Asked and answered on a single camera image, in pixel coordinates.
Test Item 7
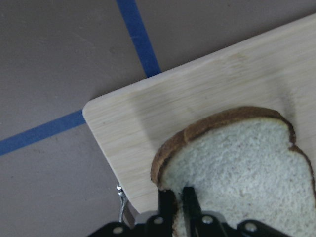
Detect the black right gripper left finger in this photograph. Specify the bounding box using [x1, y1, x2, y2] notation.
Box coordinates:
[158, 190, 177, 237]

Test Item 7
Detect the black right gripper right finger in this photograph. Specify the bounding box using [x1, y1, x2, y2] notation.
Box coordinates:
[182, 187, 204, 237]

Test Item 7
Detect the white bread slice top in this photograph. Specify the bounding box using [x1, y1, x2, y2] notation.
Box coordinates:
[151, 107, 316, 237]

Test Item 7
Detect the wooden cutting board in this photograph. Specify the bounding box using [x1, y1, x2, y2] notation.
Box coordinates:
[82, 15, 316, 212]

